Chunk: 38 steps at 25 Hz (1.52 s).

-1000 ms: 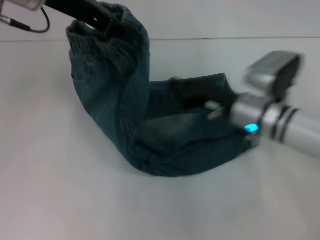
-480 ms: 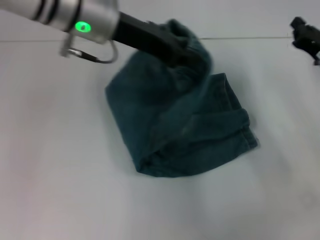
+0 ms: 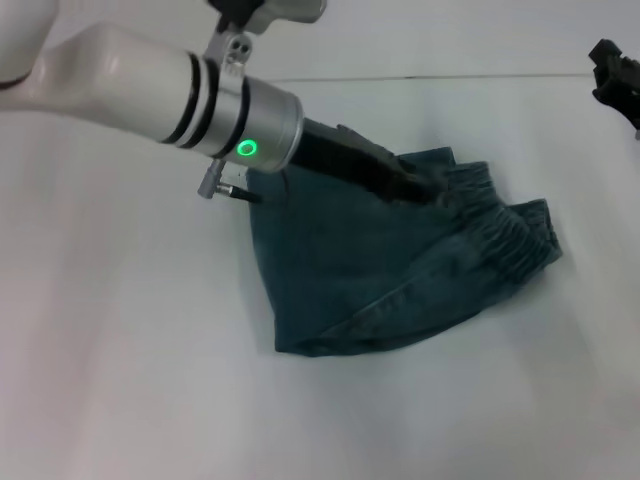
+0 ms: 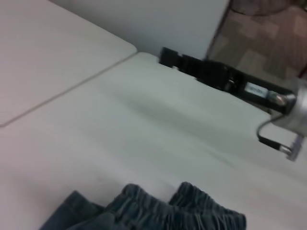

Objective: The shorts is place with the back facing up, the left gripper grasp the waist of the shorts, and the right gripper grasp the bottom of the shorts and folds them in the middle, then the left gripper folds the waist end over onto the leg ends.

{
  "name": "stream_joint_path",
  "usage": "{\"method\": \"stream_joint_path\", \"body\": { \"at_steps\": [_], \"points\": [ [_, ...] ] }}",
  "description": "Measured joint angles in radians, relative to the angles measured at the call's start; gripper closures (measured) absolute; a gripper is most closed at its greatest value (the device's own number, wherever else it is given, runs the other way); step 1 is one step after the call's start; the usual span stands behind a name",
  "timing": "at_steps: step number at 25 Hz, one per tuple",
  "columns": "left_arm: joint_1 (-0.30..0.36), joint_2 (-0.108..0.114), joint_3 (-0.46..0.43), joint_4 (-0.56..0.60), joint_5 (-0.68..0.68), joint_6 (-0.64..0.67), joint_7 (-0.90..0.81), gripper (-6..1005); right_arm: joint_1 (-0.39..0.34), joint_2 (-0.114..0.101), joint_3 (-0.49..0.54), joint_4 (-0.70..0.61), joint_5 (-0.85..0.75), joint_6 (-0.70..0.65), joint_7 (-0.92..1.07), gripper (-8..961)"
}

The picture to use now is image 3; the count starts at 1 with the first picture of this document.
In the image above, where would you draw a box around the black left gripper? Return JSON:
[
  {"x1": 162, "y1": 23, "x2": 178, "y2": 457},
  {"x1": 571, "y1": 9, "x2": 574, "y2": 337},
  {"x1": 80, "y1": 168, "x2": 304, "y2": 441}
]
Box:
[{"x1": 286, "y1": 116, "x2": 452, "y2": 208}]

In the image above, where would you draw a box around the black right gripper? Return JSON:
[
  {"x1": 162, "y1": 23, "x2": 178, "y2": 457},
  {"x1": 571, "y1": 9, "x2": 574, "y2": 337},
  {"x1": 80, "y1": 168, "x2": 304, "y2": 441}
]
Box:
[{"x1": 588, "y1": 38, "x2": 640, "y2": 127}]

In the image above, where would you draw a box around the blue denim shorts basketball print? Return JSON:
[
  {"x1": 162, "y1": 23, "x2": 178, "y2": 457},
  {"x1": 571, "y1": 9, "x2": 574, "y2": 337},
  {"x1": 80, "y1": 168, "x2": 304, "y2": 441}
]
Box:
[{"x1": 248, "y1": 145, "x2": 564, "y2": 359}]

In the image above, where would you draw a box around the silver left wrist cable plug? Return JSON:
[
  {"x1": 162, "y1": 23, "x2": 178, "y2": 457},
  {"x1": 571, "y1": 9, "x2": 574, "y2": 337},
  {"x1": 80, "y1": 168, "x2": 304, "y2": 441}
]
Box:
[{"x1": 196, "y1": 158, "x2": 292, "y2": 207}]

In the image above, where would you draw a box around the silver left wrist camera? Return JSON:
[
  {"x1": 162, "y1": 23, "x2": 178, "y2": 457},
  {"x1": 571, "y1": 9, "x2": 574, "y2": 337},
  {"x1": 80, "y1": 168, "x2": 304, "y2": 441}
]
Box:
[{"x1": 201, "y1": 0, "x2": 327, "y2": 82}]

